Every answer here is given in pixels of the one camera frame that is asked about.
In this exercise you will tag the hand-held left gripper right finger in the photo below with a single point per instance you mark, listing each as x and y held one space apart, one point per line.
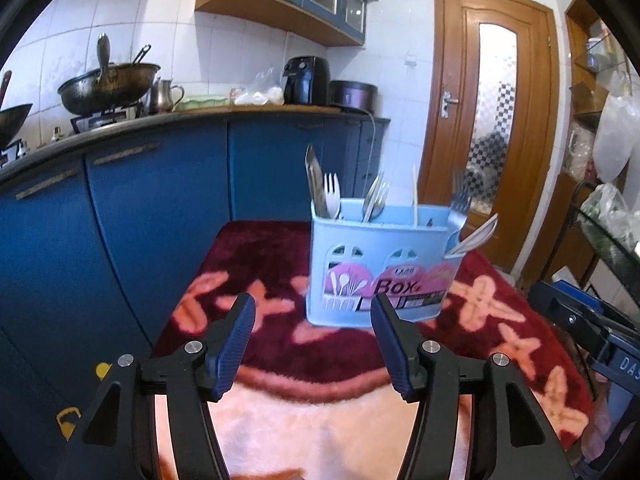
395 355

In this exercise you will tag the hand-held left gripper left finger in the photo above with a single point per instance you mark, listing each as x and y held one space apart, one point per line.
232 350

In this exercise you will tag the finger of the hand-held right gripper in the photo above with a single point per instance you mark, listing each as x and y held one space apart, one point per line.
575 310

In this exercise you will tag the light blue plastic utensil box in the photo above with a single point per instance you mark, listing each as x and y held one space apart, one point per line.
380 265

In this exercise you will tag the beige plastic spoon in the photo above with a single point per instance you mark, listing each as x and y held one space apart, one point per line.
477 237

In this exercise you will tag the large steel fork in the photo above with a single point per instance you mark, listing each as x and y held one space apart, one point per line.
460 200

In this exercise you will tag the beige plastic fork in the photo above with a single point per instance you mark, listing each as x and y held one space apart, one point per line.
332 195

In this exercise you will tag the steel table knife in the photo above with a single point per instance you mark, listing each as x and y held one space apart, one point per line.
316 180

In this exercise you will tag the dark red floral blanket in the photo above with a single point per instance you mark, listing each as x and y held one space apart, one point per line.
320 375

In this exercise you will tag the yellow plastic piece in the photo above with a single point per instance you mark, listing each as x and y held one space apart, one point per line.
67 422
103 370

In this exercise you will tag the blue kitchen counter cabinets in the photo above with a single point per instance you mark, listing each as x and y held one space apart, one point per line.
150 210

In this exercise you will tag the white plastic bags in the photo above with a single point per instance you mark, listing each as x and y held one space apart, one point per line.
615 130

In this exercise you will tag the wooden door with glass pane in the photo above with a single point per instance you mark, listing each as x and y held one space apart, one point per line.
450 170

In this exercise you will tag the green dish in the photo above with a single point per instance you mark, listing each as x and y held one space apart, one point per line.
202 102

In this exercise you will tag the clear plastic bag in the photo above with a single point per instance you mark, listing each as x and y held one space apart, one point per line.
260 92

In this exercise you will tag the gas stove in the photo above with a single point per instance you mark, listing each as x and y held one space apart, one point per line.
105 120

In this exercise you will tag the dark rice cooker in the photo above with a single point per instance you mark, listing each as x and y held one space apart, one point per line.
352 95

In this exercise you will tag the steel kettle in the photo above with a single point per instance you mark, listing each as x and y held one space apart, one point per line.
162 95

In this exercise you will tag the black air fryer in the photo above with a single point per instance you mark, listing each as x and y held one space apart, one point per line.
305 80

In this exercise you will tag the large black wok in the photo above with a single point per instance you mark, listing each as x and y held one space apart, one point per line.
107 85

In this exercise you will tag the small black wok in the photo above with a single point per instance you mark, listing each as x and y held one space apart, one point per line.
12 122

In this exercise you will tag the wooden wall shelf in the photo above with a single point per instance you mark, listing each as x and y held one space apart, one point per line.
595 60

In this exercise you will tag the blue wall cabinet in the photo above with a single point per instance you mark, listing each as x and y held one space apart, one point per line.
290 5

